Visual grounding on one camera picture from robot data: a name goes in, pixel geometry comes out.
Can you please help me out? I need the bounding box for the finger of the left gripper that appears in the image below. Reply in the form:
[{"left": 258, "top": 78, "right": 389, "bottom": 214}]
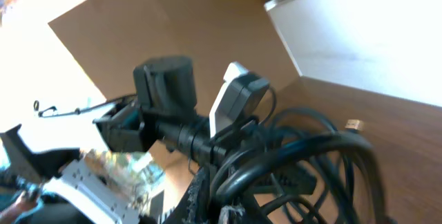
[{"left": 249, "top": 163, "right": 318, "bottom": 195}]

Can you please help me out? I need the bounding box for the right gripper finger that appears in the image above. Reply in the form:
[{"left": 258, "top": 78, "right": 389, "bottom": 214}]
[{"left": 165, "top": 167, "right": 210, "bottom": 224}]

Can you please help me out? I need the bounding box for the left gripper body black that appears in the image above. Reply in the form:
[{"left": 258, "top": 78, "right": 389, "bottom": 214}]
[{"left": 207, "top": 115, "right": 260, "bottom": 167}]

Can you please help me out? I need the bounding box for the black cable silver plug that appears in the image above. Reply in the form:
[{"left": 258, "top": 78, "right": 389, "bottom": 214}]
[{"left": 208, "top": 108, "right": 391, "bottom": 223}]

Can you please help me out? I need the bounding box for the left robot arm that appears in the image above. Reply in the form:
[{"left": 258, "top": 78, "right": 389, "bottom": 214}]
[{"left": 1, "top": 56, "right": 324, "bottom": 223}]

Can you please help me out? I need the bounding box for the left camera black cable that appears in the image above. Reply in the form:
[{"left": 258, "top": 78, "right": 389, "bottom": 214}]
[{"left": 258, "top": 85, "right": 278, "bottom": 127}]

